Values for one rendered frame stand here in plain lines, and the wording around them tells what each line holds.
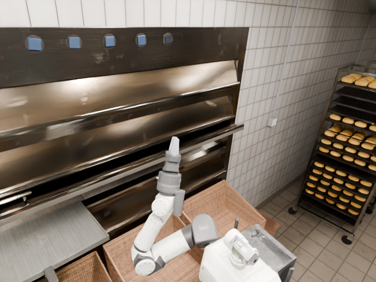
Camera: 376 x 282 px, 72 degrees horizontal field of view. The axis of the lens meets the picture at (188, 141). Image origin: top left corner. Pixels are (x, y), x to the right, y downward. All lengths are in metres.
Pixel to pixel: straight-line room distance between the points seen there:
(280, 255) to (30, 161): 1.12
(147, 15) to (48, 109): 0.64
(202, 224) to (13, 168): 0.84
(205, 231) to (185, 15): 1.12
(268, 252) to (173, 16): 1.21
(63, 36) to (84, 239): 0.92
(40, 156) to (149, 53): 0.73
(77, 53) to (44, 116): 0.30
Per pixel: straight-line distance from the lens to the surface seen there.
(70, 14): 1.25
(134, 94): 1.43
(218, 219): 2.36
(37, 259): 1.41
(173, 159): 0.95
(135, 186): 1.71
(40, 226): 1.56
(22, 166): 1.36
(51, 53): 1.24
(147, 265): 1.13
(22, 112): 1.26
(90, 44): 1.29
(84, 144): 1.41
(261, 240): 1.14
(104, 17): 1.31
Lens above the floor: 2.20
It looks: 27 degrees down
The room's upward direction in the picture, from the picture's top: 4 degrees clockwise
